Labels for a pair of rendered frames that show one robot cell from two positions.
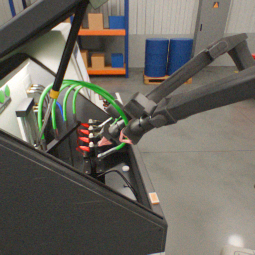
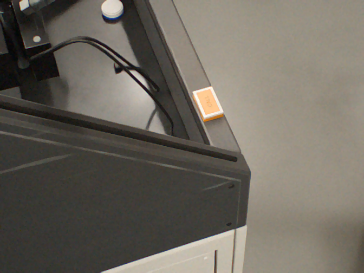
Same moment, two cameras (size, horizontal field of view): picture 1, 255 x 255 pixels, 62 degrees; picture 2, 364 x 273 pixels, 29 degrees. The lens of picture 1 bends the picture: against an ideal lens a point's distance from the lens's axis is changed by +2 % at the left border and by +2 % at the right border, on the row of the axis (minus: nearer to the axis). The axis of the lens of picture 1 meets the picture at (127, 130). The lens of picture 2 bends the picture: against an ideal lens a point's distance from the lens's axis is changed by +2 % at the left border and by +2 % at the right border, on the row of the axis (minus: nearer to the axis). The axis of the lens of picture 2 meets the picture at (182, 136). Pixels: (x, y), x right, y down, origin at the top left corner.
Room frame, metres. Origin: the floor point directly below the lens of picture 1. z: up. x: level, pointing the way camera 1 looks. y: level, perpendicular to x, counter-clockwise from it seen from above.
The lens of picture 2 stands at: (0.04, 0.00, 1.76)
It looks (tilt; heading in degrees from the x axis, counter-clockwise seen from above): 56 degrees down; 353
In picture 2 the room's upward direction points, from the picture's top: 3 degrees counter-clockwise
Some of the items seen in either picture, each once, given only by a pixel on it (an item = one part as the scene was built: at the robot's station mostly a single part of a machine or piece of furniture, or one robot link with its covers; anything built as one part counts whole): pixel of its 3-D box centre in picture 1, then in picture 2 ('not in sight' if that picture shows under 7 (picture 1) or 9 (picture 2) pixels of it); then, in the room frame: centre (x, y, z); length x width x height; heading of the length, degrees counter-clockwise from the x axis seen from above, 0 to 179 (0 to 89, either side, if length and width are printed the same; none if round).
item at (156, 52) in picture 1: (167, 60); not in sight; (5.76, -1.05, 0.51); 1.20 x 0.85 x 1.02; 90
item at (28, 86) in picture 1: (36, 107); not in sight; (1.00, 0.46, 1.20); 0.13 x 0.03 x 0.31; 10
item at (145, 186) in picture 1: (140, 178); (163, 37); (0.85, -0.07, 0.87); 0.62 x 0.04 x 0.16; 10
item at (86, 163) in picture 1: (93, 163); (6, 6); (0.92, 0.18, 0.91); 0.34 x 0.10 x 0.15; 10
